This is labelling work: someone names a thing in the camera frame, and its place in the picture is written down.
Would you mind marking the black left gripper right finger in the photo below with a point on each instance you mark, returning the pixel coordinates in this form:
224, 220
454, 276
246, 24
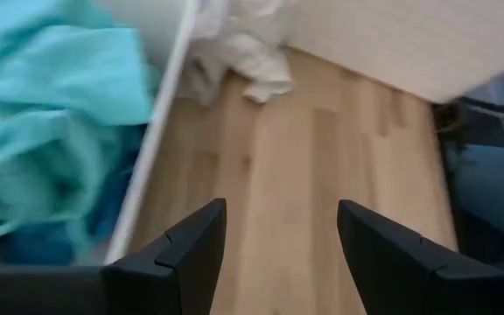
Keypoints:
401, 271

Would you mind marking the white shirt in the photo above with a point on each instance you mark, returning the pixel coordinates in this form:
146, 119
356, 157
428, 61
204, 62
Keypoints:
252, 61

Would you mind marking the white perforated plastic bin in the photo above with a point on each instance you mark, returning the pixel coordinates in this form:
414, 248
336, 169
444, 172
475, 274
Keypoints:
409, 44
160, 114

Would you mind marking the teal shirt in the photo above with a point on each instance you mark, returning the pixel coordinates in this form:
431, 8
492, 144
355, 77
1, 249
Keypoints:
59, 87

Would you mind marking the bright blue cloth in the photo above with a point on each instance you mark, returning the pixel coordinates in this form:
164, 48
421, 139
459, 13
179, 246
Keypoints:
37, 251

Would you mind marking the slate blue sweatshirt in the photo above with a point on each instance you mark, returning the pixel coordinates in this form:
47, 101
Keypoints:
492, 188

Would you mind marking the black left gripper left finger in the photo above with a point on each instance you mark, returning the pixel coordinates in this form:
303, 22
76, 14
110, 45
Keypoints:
191, 262

